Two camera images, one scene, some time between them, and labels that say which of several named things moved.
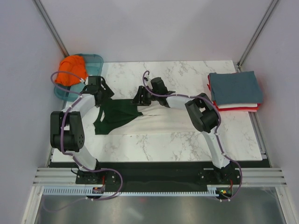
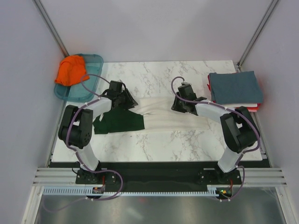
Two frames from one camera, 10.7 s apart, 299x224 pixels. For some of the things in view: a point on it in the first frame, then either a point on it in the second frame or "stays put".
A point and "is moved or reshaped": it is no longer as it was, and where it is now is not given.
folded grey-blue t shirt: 236,87 stays put
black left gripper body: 105,94 → 125,101
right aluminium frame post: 255,35 stays put
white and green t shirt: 126,116 is moved or reshaped
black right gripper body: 147,96 → 178,105
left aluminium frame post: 48,22 stays put
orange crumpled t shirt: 74,64 stays put
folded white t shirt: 221,106 stays put
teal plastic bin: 94,63 stays put
